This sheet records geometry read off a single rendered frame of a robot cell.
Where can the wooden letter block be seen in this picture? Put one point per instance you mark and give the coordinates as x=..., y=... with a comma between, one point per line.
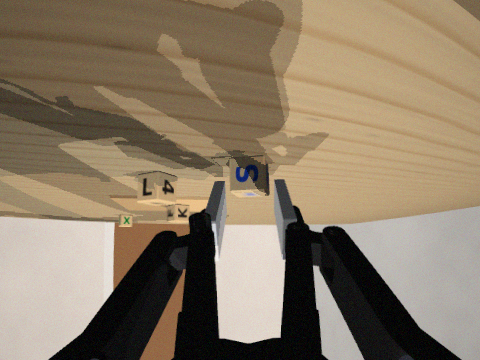
x=178, y=213
x=125, y=220
x=249, y=176
x=157, y=188

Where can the tan square mat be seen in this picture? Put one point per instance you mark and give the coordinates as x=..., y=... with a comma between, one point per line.
x=130, y=203

